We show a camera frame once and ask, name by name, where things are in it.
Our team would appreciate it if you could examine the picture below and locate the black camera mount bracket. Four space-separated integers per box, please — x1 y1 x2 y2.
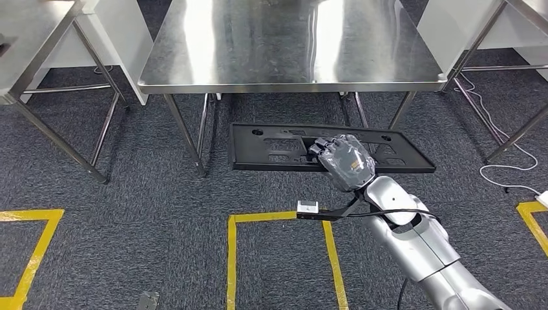
296 194 364 222

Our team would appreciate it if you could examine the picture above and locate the black plastic plate part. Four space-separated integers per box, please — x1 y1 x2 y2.
227 123 437 174

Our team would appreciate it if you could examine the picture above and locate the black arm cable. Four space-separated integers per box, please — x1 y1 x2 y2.
395 278 410 310

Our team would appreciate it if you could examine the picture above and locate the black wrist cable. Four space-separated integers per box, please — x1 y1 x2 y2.
346 209 442 223

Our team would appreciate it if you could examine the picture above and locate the white power cable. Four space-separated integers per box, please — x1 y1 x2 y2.
454 72 543 197

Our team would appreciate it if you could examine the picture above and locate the yellow floor tape square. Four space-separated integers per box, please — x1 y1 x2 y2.
516 201 548 258
0 209 65 310
226 210 351 310

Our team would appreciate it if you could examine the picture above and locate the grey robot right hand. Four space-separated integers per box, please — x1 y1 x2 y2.
308 134 377 192

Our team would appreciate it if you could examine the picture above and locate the white desk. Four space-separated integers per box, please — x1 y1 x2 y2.
417 0 548 82
40 0 155 107

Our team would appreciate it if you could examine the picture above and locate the stainless steel table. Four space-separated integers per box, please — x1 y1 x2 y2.
136 0 449 177
0 0 130 185
439 0 548 164

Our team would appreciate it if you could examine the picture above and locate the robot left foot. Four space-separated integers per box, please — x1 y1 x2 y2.
136 291 160 310

